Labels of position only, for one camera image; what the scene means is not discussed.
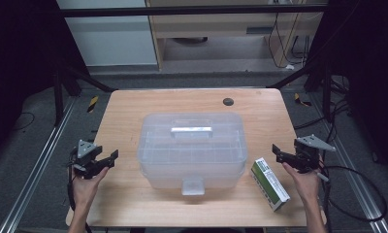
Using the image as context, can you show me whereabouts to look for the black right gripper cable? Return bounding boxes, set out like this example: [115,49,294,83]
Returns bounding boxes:
[316,164,388,233]

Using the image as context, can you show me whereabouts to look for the light wooden desk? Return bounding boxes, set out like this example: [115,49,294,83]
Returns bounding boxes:
[145,0,329,71]

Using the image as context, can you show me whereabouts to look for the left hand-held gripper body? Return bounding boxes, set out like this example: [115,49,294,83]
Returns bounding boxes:
[69,139,103,180]

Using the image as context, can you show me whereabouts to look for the black metal stand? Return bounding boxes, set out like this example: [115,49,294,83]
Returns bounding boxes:
[52,61,117,127]
[268,61,334,122]

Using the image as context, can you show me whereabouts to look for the black cables under desk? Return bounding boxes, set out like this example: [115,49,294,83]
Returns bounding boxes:
[268,13,312,69]

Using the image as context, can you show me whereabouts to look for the thin black floor cable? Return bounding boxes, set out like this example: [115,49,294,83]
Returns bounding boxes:
[11,111,36,132]

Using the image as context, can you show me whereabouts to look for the yellow and black tape strip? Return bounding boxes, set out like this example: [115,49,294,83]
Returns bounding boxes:
[86,95,99,114]
[293,92,312,107]

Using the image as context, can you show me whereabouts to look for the aluminium floor rail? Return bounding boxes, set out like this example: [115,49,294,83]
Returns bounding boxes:
[307,93,388,233]
[0,96,77,233]

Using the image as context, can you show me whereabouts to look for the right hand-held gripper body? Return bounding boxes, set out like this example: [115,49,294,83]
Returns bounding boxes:
[293,134,337,174]

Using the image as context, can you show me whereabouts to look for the white cabinet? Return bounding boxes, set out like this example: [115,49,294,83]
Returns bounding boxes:
[55,0,158,67]

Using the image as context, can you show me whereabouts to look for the person's right hand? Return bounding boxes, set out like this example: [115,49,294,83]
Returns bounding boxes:
[282,161,324,200]

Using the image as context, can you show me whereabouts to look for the person's left hand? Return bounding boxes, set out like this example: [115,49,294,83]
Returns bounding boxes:
[71,166,110,210]

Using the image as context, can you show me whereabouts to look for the clear plastic storage box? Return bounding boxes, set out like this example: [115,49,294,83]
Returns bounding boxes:
[137,112,248,197]

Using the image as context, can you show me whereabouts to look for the black horizontal frame bar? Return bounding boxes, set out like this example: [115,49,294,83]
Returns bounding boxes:
[57,4,329,17]

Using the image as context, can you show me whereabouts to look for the green and white medicine box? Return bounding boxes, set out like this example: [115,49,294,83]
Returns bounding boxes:
[249,157,291,212]

